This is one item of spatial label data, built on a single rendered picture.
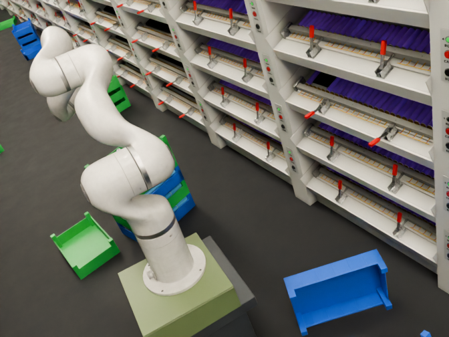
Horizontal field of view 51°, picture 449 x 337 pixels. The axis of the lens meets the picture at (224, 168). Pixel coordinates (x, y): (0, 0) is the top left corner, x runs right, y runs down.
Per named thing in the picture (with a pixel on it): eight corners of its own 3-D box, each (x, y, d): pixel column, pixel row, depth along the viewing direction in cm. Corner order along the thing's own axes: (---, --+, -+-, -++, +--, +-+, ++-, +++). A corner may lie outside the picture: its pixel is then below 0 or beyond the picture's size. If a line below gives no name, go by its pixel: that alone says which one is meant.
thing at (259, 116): (285, 144, 190) (268, 124, 181) (208, 103, 236) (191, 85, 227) (317, 106, 192) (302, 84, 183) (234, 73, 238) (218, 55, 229)
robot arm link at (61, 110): (48, 91, 149) (67, 129, 178) (82, 56, 155) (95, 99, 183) (26, 75, 150) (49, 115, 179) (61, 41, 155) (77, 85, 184)
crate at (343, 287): (295, 316, 158) (302, 336, 152) (282, 277, 147) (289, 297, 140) (382, 289, 157) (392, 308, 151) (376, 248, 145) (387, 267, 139)
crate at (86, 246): (57, 247, 224) (49, 235, 220) (94, 222, 231) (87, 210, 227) (81, 280, 202) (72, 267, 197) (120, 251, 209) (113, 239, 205)
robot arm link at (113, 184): (182, 224, 125) (152, 150, 111) (117, 259, 120) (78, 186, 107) (166, 202, 134) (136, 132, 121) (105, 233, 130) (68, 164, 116)
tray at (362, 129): (437, 172, 125) (428, 151, 119) (290, 108, 171) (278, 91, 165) (483, 115, 127) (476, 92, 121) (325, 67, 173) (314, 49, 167)
